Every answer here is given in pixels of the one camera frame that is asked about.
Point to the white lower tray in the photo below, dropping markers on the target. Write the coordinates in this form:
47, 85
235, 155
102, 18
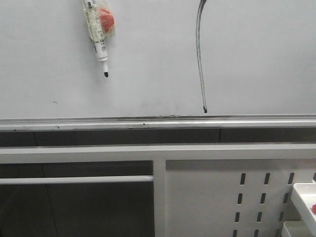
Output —
295, 229

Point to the white metal stand frame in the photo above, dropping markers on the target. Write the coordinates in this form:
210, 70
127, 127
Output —
108, 191

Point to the white whiteboard marker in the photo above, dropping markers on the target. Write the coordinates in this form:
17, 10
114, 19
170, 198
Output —
97, 34

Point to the red magnet taped to marker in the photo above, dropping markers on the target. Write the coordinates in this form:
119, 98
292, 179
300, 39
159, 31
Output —
106, 19

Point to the large whiteboard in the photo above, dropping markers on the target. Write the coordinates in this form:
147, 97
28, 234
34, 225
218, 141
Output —
231, 63

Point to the white plastic tray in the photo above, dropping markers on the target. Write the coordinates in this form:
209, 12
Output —
303, 197

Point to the white perforated metal panel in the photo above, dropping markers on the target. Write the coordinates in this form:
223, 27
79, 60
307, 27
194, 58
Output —
232, 198

